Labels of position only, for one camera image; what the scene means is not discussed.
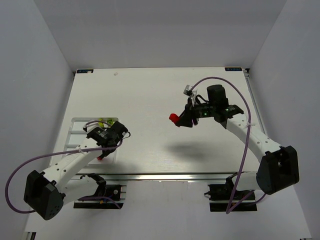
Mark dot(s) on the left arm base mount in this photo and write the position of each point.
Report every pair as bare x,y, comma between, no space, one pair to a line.
107,196

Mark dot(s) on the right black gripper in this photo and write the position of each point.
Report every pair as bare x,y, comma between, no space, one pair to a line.
190,114

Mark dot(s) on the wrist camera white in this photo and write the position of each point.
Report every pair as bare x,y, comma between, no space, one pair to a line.
191,93
89,126

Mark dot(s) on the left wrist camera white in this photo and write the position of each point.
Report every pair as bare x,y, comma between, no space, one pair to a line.
89,126

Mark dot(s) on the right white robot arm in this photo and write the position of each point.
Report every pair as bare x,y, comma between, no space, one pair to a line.
278,165

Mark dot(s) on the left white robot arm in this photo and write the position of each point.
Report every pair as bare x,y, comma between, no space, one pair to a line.
48,191

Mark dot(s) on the white divided sorting tray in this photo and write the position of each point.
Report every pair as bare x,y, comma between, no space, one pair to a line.
76,135

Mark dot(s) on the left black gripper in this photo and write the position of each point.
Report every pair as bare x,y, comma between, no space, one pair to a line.
107,150

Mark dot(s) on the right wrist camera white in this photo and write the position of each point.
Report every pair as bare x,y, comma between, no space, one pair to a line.
191,93

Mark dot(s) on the blue corner label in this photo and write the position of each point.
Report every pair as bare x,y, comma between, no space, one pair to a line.
84,71
233,69

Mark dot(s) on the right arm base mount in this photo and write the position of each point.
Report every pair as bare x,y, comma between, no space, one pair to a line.
219,196

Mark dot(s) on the large red rounded lego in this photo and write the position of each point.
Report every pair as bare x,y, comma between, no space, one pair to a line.
174,118

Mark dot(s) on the left blue corner label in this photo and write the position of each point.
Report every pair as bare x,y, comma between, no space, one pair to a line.
84,71

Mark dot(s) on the right blue corner label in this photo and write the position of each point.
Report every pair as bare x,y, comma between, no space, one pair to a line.
233,69

